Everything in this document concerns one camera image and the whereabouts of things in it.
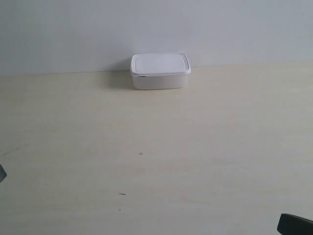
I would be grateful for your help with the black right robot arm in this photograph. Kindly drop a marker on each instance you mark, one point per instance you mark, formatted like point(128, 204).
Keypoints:
point(290, 224)

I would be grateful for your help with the white lidded plastic container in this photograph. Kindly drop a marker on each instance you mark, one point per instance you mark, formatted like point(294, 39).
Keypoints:
point(158, 71)

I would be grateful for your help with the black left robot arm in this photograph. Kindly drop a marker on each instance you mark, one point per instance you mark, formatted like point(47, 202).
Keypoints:
point(3, 174)

